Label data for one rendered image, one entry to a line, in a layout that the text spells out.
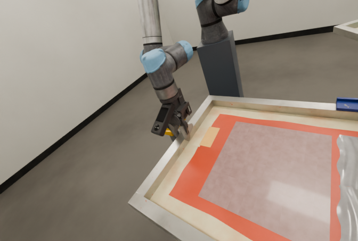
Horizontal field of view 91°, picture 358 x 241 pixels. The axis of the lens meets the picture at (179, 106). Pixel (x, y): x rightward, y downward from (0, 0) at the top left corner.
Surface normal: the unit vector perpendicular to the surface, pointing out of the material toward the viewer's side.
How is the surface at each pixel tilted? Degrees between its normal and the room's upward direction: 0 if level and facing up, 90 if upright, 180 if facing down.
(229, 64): 90
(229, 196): 1
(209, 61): 90
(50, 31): 90
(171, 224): 1
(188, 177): 1
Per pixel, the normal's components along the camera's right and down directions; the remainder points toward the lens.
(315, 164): -0.31, -0.79
